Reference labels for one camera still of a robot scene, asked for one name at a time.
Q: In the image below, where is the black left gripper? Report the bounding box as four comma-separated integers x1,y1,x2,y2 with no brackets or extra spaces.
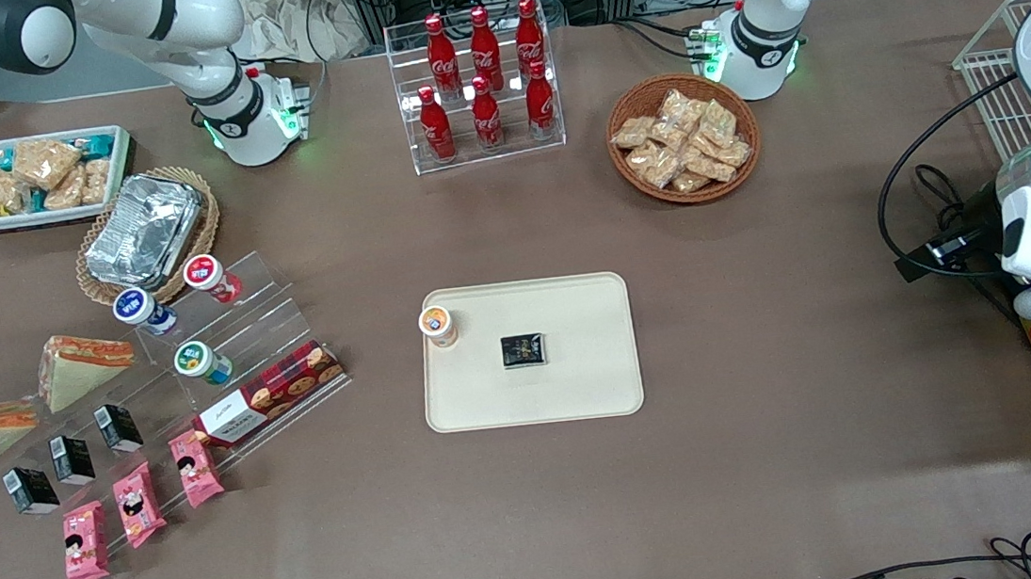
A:
888,181,1012,285

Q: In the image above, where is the cream plastic serving tray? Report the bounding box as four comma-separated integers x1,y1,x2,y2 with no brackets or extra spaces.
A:
412,268,648,436

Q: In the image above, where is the black tissue pack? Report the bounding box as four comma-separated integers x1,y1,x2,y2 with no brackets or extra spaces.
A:
47,430,98,489
1,462,62,520
498,330,551,371
91,400,147,458

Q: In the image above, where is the pink snack packet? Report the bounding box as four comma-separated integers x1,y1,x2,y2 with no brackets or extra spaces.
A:
108,459,170,552
57,499,115,579
166,426,228,511

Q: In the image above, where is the brown table cover cloth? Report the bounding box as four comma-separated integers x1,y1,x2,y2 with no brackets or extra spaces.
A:
0,0,1031,579

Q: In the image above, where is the blue lid yogurt cup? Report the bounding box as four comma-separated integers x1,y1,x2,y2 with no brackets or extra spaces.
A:
111,283,181,341

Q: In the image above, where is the clear wrapped rice cracker pack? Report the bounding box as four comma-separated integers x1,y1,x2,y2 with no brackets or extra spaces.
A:
684,145,740,187
8,135,87,195
0,167,33,217
41,170,90,214
669,168,715,196
610,114,660,152
655,87,701,127
623,138,688,193
713,138,754,169
696,97,741,152
77,157,117,207

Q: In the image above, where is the green lid yogurt cup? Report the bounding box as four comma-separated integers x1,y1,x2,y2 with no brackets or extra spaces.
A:
171,337,236,392

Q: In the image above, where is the aluminium foil container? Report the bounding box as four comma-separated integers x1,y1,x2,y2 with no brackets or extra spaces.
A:
76,167,212,297

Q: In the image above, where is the red lid yogurt cup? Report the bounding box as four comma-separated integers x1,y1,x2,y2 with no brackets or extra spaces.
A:
181,250,247,309

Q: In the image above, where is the red plaid cookie box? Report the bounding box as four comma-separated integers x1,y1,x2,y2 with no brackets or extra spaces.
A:
185,336,354,452

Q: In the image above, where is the white rectangular plastic bin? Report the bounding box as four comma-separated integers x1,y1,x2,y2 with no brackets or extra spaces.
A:
0,123,141,233

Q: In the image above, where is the round wicker basket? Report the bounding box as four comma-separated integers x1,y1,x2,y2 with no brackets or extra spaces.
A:
601,66,768,214

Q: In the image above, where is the oval wicker basket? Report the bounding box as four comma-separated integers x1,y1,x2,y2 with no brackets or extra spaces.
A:
67,161,230,314

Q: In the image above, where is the clear acrylic step stand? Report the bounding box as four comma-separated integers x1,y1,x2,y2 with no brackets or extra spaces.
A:
29,240,364,530

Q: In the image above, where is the red cola bottle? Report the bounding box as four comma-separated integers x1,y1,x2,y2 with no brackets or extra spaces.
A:
466,4,506,94
422,11,464,102
510,0,549,82
468,73,507,153
521,58,559,143
415,83,458,166

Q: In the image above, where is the orange lid yogurt cup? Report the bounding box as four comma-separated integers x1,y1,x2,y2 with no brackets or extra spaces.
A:
416,303,461,352

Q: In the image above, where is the crumpled white plastic sheet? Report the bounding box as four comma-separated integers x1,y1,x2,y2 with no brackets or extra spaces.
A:
240,0,373,72

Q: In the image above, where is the clear acrylic bottle rack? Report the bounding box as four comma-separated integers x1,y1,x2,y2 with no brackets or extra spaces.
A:
382,3,570,180

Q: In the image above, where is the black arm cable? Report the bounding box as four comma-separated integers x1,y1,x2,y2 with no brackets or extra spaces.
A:
864,71,1031,289
912,158,974,238

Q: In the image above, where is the white wire rack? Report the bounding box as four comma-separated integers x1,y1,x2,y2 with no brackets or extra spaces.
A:
945,0,1031,168

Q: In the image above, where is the black floor cable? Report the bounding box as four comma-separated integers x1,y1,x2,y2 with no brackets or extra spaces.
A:
776,530,1031,579

